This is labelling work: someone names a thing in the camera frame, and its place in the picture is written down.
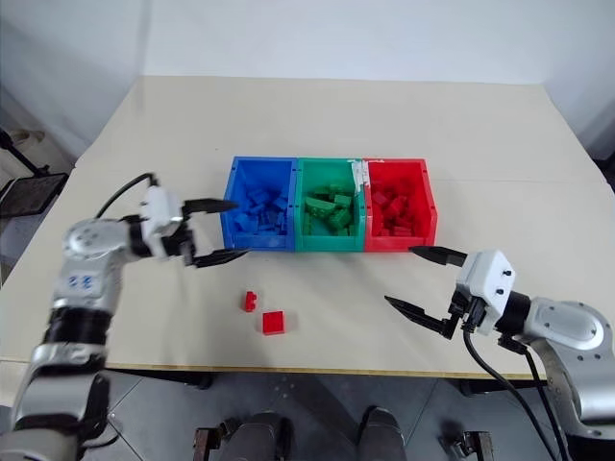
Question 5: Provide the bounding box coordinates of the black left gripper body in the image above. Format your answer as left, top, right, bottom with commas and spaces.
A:
161, 215, 199, 267

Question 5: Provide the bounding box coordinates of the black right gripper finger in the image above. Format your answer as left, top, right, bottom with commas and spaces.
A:
383, 295, 446, 336
407, 245, 469, 269

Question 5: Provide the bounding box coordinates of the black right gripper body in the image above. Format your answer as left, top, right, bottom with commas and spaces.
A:
440, 286, 485, 341

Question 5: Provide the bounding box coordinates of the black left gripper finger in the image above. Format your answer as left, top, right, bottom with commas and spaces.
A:
182, 197, 240, 220
193, 248, 250, 270

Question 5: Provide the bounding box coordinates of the red plastic bin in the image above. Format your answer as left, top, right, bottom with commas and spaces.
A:
362, 158, 439, 254

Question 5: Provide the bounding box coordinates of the blue plastic bin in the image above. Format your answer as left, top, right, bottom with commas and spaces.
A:
220, 155, 300, 253

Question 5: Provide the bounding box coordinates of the black table foot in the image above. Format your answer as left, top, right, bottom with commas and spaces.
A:
457, 378, 492, 398

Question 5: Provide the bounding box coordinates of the square red block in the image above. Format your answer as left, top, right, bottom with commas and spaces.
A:
261, 310, 286, 334

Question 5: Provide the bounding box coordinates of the green plastic bin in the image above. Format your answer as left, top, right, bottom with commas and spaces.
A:
293, 157, 369, 254

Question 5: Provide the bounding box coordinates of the white tape strip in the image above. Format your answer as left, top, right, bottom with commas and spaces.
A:
350, 159, 372, 196

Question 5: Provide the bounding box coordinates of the dark rounded grey shape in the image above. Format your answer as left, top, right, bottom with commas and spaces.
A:
217, 411, 295, 461
359, 405, 415, 461

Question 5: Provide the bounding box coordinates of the black mesh tray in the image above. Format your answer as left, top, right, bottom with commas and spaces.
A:
0, 172, 69, 218

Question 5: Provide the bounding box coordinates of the black tripod stand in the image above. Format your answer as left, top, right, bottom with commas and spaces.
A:
0, 126, 52, 177

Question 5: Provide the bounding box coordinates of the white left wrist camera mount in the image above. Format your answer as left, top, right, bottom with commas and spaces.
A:
138, 185, 186, 261

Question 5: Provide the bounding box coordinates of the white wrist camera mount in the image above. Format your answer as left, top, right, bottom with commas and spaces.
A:
453, 249, 518, 336
138, 185, 186, 261

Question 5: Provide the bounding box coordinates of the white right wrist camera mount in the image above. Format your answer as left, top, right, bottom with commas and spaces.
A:
453, 249, 518, 336

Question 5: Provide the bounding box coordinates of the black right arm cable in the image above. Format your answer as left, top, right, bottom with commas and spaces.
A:
461, 328, 574, 461
498, 334, 564, 461

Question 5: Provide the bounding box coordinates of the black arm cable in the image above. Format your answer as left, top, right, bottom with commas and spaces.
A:
498, 334, 564, 461
95, 172, 160, 220
461, 328, 574, 461

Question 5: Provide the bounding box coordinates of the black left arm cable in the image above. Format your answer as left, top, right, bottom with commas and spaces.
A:
95, 172, 160, 220

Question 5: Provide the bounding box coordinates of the brown metal table bracket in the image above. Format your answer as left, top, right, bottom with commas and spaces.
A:
438, 428, 495, 461
193, 426, 223, 461

